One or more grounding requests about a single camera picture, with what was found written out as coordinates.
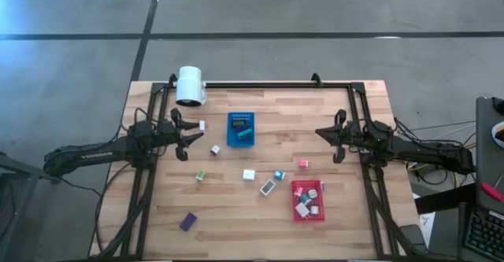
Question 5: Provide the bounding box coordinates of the red plastic basket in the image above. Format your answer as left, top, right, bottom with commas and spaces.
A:
290, 179, 327, 224

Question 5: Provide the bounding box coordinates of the blue plastic basket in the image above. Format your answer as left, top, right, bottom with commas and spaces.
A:
226, 111, 256, 149

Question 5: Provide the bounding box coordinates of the tangled cable bundle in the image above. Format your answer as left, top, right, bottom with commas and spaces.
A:
405, 122, 477, 188

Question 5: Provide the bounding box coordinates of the black phone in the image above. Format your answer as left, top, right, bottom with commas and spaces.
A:
399, 224, 428, 255

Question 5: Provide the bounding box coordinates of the backlit black keyboard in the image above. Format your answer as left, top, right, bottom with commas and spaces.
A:
463, 205, 504, 262

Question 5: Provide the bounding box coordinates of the red hand tool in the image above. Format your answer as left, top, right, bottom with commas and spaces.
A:
480, 182, 504, 203

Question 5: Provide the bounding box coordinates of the white adapter box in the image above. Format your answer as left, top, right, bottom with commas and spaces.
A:
295, 201, 311, 219

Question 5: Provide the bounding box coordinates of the white cylindrical projector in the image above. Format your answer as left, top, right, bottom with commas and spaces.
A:
175, 65, 208, 108

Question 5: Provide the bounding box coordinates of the grey desk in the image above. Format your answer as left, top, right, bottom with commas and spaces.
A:
474, 95, 504, 216

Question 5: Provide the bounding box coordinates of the white digital thermometer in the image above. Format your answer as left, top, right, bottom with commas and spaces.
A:
259, 179, 277, 197

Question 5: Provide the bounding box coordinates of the indigo plastic case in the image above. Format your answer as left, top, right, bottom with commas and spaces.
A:
179, 212, 198, 232

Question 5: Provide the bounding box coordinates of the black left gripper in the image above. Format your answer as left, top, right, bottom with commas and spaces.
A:
159, 107, 206, 162

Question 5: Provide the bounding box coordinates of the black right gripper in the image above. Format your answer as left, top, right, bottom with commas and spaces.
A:
315, 109, 369, 164

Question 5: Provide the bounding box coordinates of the grey metal stand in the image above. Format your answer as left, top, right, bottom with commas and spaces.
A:
0, 150, 63, 262

